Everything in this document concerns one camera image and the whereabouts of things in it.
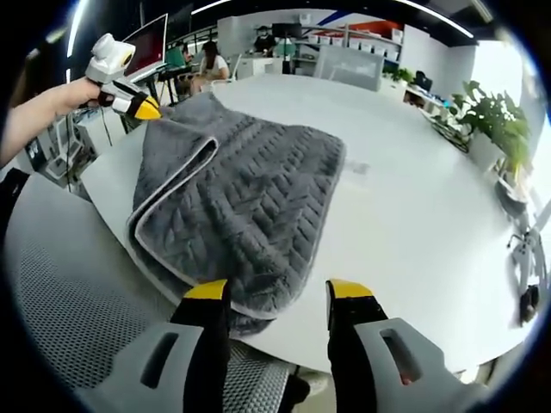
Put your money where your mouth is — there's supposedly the dark grey textured towel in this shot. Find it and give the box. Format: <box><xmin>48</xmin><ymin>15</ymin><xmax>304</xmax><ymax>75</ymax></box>
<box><xmin>126</xmin><ymin>90</ymin><xmax>348</xmax><ymax>322</ymax></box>

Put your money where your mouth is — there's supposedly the person's left hand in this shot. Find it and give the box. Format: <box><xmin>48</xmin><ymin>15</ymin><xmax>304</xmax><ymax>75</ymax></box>
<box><xmin>53</xmin><ymin>79</ymin><xmax>105</xmax><ymax>114</ymax></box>

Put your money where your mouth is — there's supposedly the black laptop stand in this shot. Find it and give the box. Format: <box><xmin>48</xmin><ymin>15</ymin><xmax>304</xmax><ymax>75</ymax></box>
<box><xmin>153</xmin><ymin>64</ymin><xmax>184</xmax><ymax>108</ymax></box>

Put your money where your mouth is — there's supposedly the white laptop with red screen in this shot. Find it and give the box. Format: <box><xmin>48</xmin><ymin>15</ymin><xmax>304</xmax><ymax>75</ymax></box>
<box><xmin>124</xmin><ymin>12</ymin><xmax>170</xmax><ymax>84</ymax></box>

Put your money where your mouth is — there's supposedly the white mesh office chair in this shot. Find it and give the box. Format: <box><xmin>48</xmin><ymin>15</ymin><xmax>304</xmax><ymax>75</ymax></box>
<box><xmin>3</xmin><ymin>170</ymin><xmax>290</xmax><ymax>413</ymax></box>

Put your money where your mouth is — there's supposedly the black monitor on stand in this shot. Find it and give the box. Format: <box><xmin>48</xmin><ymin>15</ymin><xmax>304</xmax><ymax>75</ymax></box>
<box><xmin>271</xmin><ymin>22</ymin><xmax>304</xmax><ymax>75</ymax></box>

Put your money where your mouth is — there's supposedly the small black object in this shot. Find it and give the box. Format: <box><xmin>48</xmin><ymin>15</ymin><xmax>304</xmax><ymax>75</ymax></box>
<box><xmin>517</xmin><ymin>285</ymin><xmax>542</xmax><ymax>324</ymax></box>

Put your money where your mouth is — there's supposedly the small white device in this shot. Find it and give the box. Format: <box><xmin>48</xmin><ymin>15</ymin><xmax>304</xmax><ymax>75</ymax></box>
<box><xmin>506</xmin><ymin>213</ymin><xmax>550</xmax><ymax>294</ymax></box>

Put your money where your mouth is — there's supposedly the dark grey pouch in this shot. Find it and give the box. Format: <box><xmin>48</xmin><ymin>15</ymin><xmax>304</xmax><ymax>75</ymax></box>
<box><xmin>494</xmin><ymin>177</ymin><xmax>529</xmax><ymax>204</ymax></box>

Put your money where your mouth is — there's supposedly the grey desk partition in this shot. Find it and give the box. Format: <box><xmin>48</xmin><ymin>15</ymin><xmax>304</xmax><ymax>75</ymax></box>
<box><xmin>316</xmin><ymin>45</ymin><xmax>386</xmax><ymax>92</ymax></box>

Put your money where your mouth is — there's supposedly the row of white storage boxes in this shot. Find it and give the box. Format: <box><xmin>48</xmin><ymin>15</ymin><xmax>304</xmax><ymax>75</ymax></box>
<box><xmin>307</xmin><ymin>26</ymin><xmax>406</xmax><ymax>58</ymax></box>

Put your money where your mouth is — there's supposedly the small green plant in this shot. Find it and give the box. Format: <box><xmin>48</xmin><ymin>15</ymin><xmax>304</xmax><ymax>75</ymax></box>
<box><xmin>382</xmin><ymin>67</ymin><xmax>416</xmax><ymax>85</ymax></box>

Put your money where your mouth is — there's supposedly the potted green plant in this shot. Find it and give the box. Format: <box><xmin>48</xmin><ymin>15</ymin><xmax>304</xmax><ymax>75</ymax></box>
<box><xmin>450</xmin><ymin>79</ymin><xmax>534</xmax><ymax>174</ymax></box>

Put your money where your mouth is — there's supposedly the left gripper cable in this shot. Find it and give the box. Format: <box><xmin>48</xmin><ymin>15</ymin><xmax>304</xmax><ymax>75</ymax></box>
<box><xmin>98</xmin><ymin>106</ymin><xmax>114</xmax><ymax>148</ymax></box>

